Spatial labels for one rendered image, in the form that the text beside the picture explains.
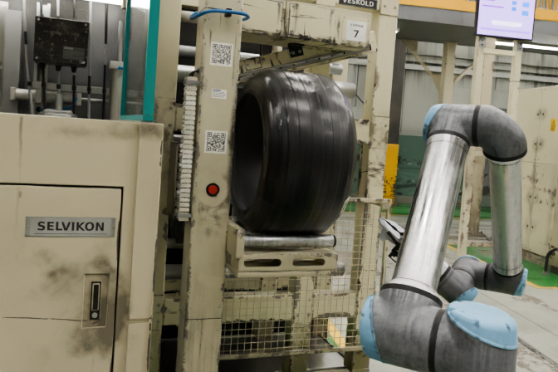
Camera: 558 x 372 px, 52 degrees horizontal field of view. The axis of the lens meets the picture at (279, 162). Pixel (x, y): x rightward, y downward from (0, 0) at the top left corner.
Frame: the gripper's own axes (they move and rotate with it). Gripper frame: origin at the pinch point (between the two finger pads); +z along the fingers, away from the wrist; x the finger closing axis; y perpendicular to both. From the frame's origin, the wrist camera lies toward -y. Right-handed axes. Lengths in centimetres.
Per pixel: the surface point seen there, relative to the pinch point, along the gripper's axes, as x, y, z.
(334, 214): -4.5, 8.2, 13.2
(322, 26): 49, -18, 68
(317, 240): -5.2, 20.7, 12.2
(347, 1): 92, -17, 78
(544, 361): 157, 109, -125
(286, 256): -16.9, 24.9, 15.9
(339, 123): 1.2, -16.5, 30.4
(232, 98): -9, -3, 63
